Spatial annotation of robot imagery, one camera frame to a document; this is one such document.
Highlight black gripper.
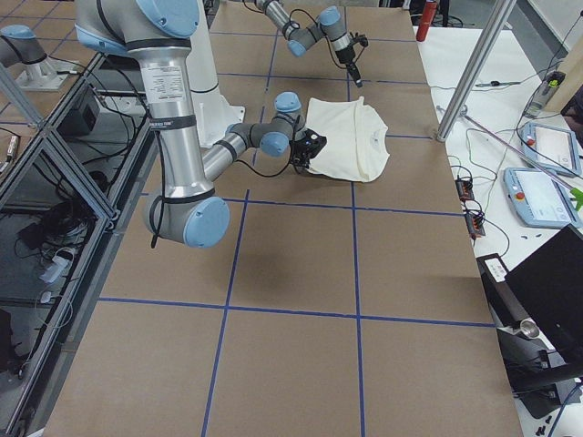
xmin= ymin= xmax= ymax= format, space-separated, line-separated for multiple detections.
xmin=335 ymin=44 xmax=363 ymax=87
xmin=291 ymin=134 xmax=319 ymax=171

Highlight cream long-sleeve cat shirt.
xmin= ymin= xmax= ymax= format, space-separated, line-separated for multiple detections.
xmin=306 ymin=97 xmax=390 ymax=183

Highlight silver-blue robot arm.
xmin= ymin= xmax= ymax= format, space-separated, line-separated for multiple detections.
xmin=242 ymin=0 xmax=369 ymax=88
xmin=76 ymin=1 xmax=327 ymax=248

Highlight red cylinder bottle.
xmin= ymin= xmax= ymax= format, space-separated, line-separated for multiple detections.
xmin=415 ymin=0 xmax=438 ymax=42

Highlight orange black electronics board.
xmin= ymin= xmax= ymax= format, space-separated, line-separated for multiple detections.
xmin=455 ymin=178 xmax=475 ymax=201

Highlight clear water bottle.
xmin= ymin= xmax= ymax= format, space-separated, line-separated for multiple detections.
xmin=523 ymin=70 xmax=566 ymax=118

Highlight far teach pendant tablet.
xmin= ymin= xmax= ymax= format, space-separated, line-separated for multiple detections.
xmin=518 ymin=122 xmax=582 ymax=177

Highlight teach pendant tablet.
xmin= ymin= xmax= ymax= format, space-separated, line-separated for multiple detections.
xmin=518 ymin=122 xmax=582 ymax=177
xmin=503 ymin=168 xmax=582 ymax=229

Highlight near teach pendant tablet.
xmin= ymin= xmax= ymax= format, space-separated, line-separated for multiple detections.
xmin=503 ymin=168 xmax=582 ymax=229

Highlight long reacher grabber stick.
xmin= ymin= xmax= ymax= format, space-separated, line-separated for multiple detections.
xmin=457 ymin=109 xmax=582 ymax=211

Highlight black labelled box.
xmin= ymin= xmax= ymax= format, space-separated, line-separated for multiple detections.
xmin=476 ymin=253 xmax=529 ymax=329

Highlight black monitor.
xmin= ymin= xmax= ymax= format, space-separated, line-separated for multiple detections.
xmin=506 ymin=225 xmax=582 ymax=362

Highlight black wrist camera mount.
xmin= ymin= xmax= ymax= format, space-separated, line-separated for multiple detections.
xmin=300 ymin=128 xmax=327 ymax=157
xmin=350 ymin=32 xmax=369 ymax=49

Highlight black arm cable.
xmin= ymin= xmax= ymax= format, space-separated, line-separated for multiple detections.
xmin=236 ymin=116 xmax=306 ymax=179

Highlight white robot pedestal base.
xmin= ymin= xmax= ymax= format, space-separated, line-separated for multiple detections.
xmin=186 ymin=0 xmax=245 ymax=148

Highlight green strap wristwatch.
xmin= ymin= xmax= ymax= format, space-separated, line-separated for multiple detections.
xmin=475 ymin=80 xmax=522 ymax=88

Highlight aluminium frame post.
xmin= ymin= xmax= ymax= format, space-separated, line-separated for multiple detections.
xmin=435 ymin=0 xmax=517 ymax=142

